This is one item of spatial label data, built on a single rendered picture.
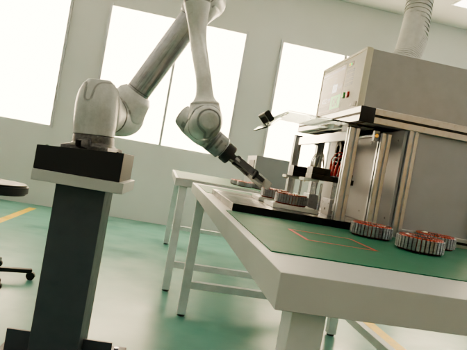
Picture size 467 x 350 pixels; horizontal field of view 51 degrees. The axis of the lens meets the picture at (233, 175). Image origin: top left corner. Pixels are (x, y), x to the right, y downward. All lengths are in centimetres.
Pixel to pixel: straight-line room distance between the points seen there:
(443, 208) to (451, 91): 39
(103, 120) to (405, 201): 109
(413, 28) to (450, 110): 149
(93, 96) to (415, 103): 112
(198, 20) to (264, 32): 477
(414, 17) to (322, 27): 370
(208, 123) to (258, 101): 488
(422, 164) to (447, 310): 88
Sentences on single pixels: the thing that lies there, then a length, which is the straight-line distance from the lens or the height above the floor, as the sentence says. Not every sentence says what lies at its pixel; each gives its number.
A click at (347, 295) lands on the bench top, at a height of 73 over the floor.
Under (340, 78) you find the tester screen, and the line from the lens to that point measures 183.
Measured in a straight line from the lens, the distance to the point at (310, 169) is 165.
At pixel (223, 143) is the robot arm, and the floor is 95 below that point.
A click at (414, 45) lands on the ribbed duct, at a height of 175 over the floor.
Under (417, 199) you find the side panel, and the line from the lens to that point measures 158.
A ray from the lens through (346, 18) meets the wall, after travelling 698.
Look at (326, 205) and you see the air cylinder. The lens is 167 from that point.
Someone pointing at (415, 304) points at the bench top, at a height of 73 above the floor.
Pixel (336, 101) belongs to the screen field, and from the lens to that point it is 181.
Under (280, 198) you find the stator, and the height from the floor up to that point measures 80.
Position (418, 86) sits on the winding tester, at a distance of 170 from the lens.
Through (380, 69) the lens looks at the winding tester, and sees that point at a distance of 165.
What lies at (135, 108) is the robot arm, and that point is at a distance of 205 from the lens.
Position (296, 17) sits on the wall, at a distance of 678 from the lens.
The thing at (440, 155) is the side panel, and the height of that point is 102.
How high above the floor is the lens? 87
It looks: 1 degrees down
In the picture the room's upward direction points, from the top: 10 degrees clockwise
